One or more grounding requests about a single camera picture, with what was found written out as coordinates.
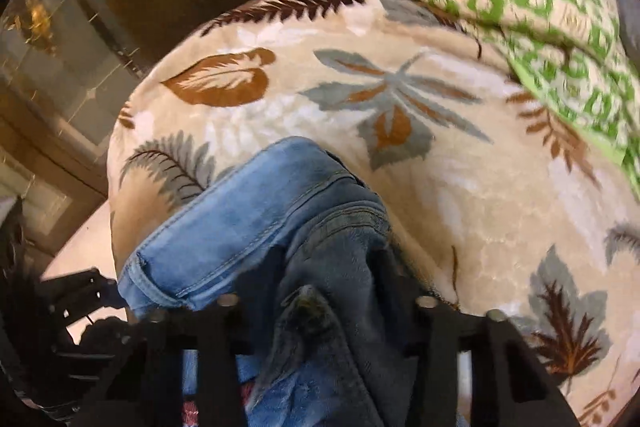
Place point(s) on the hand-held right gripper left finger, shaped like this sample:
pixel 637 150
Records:
pixel 220 347

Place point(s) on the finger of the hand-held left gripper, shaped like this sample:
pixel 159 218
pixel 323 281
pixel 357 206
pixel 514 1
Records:
pixel 80 289

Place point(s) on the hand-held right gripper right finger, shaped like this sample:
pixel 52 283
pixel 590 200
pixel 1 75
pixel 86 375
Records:
pixel 442 347

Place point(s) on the blue denim pants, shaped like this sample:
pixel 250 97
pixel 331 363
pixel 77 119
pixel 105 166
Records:
pixel 280 232

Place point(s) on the beige leaf print blanket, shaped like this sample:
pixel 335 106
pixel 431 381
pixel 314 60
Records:
pixel 490 187

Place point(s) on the dark glass panel door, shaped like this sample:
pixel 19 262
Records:
pixel 100 32

